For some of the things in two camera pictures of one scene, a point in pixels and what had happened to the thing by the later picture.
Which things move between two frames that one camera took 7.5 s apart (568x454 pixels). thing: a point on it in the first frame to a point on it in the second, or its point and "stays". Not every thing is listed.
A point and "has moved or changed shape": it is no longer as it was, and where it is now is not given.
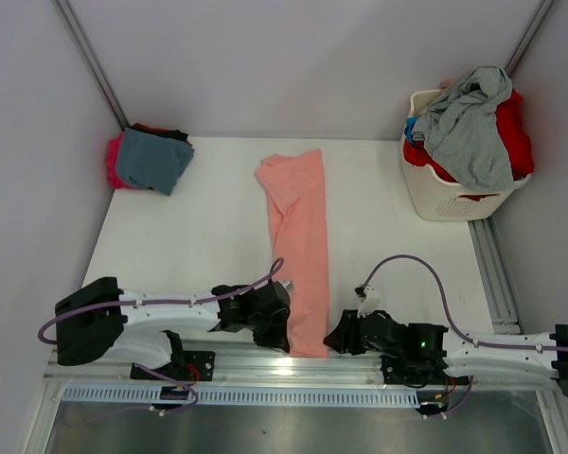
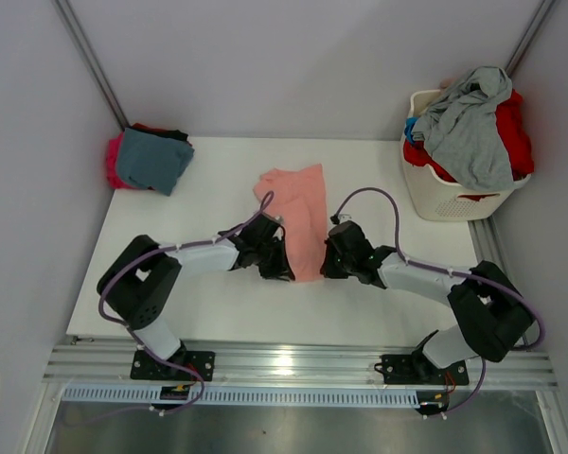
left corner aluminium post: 76,32 stays
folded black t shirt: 175,134 stays
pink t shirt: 295,187 has moved or changed shape
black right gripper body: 356,343 to 336,266
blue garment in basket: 410,123 stays
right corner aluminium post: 538,19 stays
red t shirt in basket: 512,114 stays
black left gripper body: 268,331 to 271,259
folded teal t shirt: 152,160 stays
